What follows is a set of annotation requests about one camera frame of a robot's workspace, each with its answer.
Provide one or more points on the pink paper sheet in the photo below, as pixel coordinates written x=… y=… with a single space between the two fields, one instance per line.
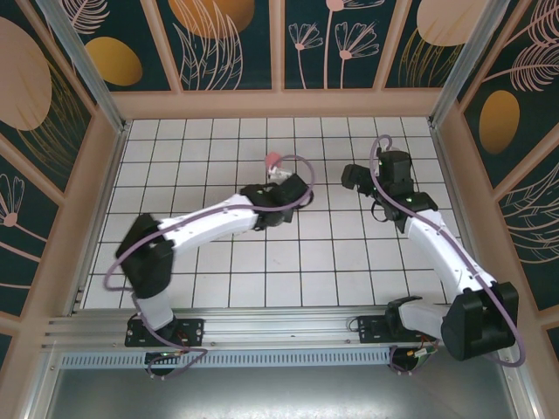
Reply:
x=273 y=159

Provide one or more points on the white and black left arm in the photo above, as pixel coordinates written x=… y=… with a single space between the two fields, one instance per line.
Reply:
x=209 y=222

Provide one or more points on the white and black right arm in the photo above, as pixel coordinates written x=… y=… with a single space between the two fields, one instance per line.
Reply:
x=441 y=249

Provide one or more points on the grey metal sheet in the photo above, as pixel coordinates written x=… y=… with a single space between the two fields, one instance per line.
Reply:
x=279 y=393

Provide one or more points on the dark panel with pale disc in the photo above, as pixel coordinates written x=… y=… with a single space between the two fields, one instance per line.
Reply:
x=428 y=35

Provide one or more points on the dark panel with flower outlines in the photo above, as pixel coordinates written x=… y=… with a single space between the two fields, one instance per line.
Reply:
x=332 y=43

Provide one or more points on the dark panel with feather outline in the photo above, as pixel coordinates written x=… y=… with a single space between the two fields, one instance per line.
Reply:
x=533 y=227

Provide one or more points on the dark panel, feather and oval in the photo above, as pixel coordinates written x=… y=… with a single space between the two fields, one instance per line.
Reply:
x=519 y=87

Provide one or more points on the dark panel with leaf sprays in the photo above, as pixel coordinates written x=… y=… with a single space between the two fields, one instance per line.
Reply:
x=209 y=43

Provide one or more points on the dark panel with orange oval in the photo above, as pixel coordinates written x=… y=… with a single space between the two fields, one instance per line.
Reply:
x=113 y=61

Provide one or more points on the dark panel, single flower outline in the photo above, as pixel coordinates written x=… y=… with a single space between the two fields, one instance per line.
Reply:
x=17 y=218

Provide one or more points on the dark panel, large pale oval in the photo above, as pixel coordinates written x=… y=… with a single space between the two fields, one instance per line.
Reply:
x=26 y=78

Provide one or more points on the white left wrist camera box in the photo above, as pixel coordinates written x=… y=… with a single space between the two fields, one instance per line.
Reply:
x=278 y=174

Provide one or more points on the aluminium table side rail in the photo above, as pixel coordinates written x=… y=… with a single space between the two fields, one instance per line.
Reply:
x=77 y=301
x=454 y=187

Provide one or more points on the aluminium corner post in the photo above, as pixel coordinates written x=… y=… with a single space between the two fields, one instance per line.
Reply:
x=458 y=65
x=83 y=65

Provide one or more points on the aluminium mounting rail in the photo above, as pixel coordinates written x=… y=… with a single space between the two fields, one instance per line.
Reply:
x=279 y=327

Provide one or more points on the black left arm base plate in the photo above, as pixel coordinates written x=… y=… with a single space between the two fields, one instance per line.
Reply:
x=192 y=327

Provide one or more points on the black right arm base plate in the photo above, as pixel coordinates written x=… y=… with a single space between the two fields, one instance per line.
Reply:
x=371 y=327

